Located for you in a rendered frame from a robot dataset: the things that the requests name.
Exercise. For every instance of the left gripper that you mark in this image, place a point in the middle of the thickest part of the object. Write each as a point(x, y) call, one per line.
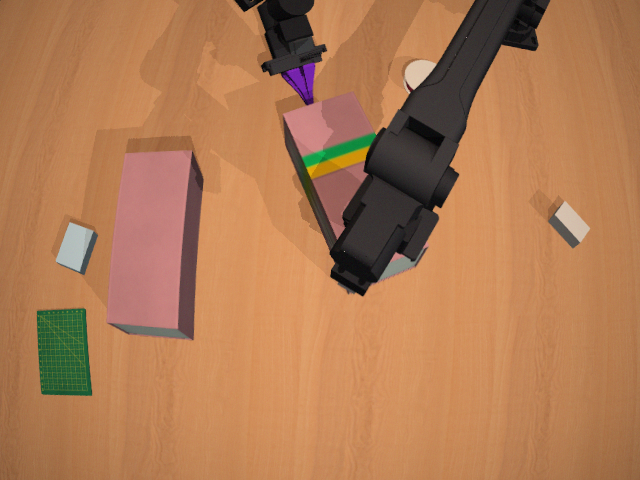
point(421, 235)

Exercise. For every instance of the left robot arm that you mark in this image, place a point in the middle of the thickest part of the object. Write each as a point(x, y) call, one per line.
point(405, 166)

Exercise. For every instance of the green cutting mat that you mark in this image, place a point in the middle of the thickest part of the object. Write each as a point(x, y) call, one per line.
point(63, 352)

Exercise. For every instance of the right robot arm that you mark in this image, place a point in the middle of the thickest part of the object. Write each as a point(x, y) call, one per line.
point(296, 32)

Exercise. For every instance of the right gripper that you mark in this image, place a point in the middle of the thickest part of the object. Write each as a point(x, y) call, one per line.
point(307, 70)

